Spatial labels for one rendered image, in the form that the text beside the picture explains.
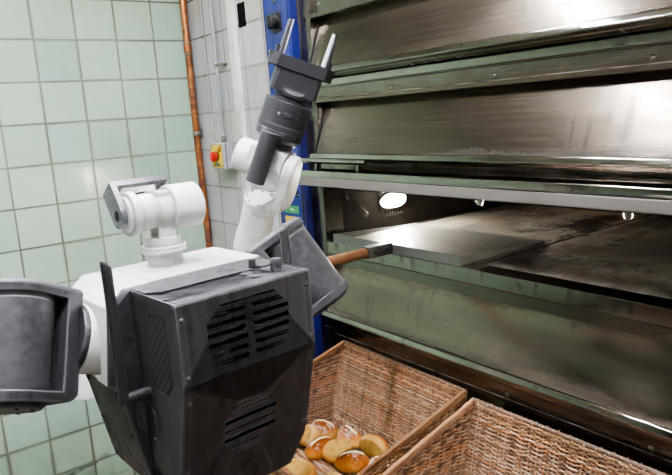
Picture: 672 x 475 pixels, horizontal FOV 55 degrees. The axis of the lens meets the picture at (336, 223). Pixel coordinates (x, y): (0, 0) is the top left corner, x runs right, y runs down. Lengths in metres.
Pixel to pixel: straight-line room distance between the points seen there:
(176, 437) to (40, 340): 0.20
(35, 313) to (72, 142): 1.89
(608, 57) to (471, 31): 0.35
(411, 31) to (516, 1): 0.33
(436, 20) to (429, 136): 0.29
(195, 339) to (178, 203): 0.24
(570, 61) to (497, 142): 0.25
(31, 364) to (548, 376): 1.13
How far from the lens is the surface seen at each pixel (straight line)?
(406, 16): 1.80
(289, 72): 1.18
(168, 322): 0.78
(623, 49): 1.40
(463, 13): 1.65
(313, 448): 2.02
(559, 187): 1.30
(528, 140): 1.50
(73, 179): 2.72
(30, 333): 0.85
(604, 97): 1.43
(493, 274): 1.64
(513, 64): 1.54
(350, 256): 1.79
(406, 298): 1.91
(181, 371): 0.78
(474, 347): 1.73
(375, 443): 1.99
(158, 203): 0.94
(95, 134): 2.74
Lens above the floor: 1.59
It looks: 10 degrees down
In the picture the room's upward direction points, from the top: 4 degrees counter-clockwise
